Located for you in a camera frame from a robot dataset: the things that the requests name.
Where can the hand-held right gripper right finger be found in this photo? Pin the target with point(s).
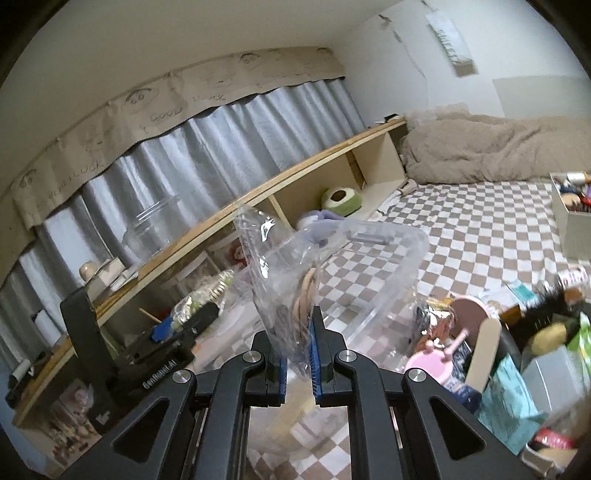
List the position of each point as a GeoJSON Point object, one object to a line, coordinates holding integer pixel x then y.
{"type": "Point", "coordinates": [315, 360]}

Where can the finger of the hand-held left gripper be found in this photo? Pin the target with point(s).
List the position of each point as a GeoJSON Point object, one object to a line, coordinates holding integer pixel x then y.
{"type": "Point", "coordinates": [161, 333]}
{"type": "Point", "coordinates": [201, 318]}

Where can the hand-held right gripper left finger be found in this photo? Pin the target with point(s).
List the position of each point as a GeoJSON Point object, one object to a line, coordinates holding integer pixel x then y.
{"type": "Point", "coordinates": [282, 383]}

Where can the clear bag of beads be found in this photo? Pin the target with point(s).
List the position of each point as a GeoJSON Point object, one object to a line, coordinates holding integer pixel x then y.
{"type": "Point", "coordinates": [203, 295]}

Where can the crinkled clear plastic bag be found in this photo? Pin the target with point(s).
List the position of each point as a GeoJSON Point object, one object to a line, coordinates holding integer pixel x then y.
{"type": "Point", "coordinates": [272, 286]}

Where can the pink bunny phone holder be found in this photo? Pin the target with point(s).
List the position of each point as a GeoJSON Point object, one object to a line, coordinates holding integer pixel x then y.
{"type": "Point", "coordinates": [427, 367]}

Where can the clear plastic container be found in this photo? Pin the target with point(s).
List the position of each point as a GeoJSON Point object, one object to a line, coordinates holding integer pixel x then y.
{"type": "Point", "coordinates": [392, 258]}

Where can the pink brown round toy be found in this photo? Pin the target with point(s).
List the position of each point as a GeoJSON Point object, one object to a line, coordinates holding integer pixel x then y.
{"type": "Point", "coordinates": [475, 311]}

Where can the teal wet wipes pack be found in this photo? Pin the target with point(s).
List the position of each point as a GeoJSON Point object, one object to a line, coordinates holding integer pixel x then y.
{"type": "Point", "coordinates": [508, 397]}

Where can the thin wooden stick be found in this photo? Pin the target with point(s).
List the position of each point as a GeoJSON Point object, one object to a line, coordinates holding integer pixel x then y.
{"type": "Point", "coordinates": [150, 315]}

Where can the white paper roll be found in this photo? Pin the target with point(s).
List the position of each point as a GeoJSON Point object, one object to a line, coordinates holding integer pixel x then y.
{"type": "Point", "coordinates": [46, 327]}

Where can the white dressed doll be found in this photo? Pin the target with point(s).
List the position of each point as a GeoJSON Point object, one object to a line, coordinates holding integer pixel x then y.
{"type": "Point", "coordinates": [76, 420]}

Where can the small white box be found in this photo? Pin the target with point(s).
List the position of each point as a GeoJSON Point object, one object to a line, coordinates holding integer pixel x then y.
{"type": "Point", "coordinates": [113, 277]}

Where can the red dressed doll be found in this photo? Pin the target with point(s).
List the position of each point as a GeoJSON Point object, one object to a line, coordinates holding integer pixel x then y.
{"type": "Point", "coordinates": [239, 254]}

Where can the beige round ball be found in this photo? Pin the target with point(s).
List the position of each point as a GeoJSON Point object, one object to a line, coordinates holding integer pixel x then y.
{"type": "Point", "coordinates": [88, 270]}

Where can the clear plastic dome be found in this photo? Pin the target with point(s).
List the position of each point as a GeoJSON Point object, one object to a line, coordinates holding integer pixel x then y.
{"type": "Point", "coordinates": [152, 221]}

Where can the purple plush toy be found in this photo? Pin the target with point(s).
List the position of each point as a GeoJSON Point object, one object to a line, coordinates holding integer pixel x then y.
{"type": "Point", "coordinates": [318, 221]}

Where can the dark blue dotted bottle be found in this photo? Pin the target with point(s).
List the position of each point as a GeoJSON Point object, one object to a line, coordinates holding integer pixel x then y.
{"type": "Point", "coordinates": [461, 383]}

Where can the grey window curtain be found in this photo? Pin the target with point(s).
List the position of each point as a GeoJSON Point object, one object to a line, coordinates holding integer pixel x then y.
{"type": "Point", "coordinates": [184, 157]}

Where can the beige wooden paddle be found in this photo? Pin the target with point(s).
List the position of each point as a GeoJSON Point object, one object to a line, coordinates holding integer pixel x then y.
{"type": "Point", "coordinates": [482, 355]}

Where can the wooden shelf unit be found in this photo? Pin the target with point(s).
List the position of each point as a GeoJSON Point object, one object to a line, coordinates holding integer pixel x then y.
{"type": "Point", "coordinates": [295, 170]}

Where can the small beige cloth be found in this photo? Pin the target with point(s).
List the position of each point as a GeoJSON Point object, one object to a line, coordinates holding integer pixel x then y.
{"type": "Point", "coordinates": [407, 187]}

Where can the small brown box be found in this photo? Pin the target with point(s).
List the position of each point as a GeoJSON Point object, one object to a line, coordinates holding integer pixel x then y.
{"type": "Point", "coordinates": [513, 314]}

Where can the beige printed valance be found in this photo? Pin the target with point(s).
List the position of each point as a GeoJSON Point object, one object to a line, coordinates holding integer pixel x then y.
{"type": "Point", "coordinates": [138, 110]}

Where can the yellow sponge ball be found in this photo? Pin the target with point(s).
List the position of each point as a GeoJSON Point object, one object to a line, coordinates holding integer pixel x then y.
{"type": "Point", "coordinates": [549, 339]}

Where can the translucent white plastic box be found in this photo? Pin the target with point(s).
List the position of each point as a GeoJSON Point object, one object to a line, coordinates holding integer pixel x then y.
{"type": "Point", "coordinates": [554, 383]}

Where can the black feather puff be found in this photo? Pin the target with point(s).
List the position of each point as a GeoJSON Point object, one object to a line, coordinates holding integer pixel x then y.
{"type": "Point", "coordinates": [549, 307]}

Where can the red flat packet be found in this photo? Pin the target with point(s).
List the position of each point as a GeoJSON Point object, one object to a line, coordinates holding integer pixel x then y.
{"type": "Point", "coordinates": [551, 438]}

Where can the green snack packet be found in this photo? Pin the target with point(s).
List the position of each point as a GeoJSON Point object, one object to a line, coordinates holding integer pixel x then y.
{"type": "Point", "coordinates": [581, 339]}

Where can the small printed can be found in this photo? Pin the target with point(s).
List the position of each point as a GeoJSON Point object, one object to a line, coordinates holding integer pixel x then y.
{"type": "Point", "coordinates": [575, 279]}

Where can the beige duvet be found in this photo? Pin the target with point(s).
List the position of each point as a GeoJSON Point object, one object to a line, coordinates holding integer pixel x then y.
{"type": "Point", "coordinates": [498, 143]}

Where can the white storage box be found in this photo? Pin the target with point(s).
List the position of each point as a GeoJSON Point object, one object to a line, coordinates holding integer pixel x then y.
{"type": "Point", "coordinates": [572, 235]}

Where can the pile of cosmetics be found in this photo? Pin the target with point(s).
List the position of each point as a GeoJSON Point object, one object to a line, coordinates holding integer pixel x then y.
{"type": "Point", "coordinates": [575, 191]}

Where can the grey headboard panel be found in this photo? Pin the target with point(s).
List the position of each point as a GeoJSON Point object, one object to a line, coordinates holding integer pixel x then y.
{"type": "Point", "coordinates": [540, 97]}

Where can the white paper bag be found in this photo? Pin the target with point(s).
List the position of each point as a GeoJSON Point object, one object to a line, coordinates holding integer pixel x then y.
{"type": "Point", "coordinates": [452, 41]}

